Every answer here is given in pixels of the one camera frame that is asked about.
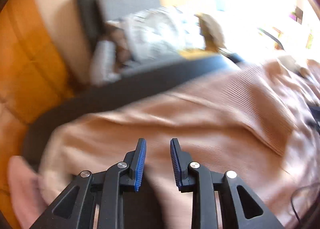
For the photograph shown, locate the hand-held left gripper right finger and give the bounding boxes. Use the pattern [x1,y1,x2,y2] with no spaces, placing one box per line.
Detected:
[170,138,284,229]

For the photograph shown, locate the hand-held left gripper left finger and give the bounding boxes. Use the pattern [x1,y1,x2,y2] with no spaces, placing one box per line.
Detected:
[30,138,147,229]

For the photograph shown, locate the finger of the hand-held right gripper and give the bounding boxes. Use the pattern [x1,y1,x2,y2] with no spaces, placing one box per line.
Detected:
[309,104,320,132]

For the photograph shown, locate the pinkish tan knit sweater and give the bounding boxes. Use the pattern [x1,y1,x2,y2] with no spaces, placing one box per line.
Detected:
[37,54,320,229]

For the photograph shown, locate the grey office chair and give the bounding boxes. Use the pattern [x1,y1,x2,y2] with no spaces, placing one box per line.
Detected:
[257,28,285,51]

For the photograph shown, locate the white pillow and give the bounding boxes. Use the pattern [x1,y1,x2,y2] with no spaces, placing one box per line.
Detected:
[90,40,120,85]

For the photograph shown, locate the pink folded garment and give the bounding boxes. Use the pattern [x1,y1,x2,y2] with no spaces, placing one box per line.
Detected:
[7,156,48,229]

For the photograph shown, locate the tiger print cushion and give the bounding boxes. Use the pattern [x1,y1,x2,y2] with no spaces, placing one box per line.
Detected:
[124,7,208,62]

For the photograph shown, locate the orange wooden wardrobe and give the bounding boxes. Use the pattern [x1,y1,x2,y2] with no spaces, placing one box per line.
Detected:
[0,0,75,229]

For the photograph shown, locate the rolled black mat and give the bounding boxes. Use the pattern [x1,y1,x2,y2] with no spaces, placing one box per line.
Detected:
[75,0,105,45]

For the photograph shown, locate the black cable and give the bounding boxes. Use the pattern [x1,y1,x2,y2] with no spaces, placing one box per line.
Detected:
[291,185,320,222]

